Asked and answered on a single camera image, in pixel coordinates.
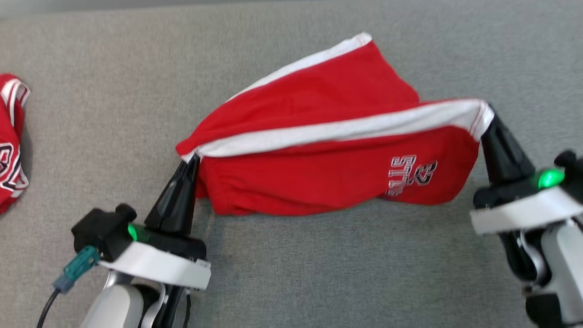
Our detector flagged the red striped basketball jersey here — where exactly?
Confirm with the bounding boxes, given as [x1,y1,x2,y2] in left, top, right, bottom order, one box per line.
[0,73,31,215]

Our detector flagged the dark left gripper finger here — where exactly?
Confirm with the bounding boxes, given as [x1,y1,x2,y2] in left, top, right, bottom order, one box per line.
[175,156,201,235]
[145,157,194,233]

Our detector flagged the grey fabric sofa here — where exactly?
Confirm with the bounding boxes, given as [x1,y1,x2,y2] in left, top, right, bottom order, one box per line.
[0,0,583,328]

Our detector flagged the red shorts with white stripes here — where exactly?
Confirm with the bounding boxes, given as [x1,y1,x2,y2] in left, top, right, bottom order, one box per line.
[176,32,495,216]

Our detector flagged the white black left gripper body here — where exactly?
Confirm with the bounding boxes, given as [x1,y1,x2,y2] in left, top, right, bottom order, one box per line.
[98,225,212,291]

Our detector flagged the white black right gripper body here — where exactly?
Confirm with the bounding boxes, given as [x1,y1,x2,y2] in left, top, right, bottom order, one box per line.
[470,169,583,235]

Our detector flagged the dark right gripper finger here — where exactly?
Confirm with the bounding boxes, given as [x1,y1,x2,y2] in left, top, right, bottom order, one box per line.
[491,114,536,180]
[482,119,511,185]

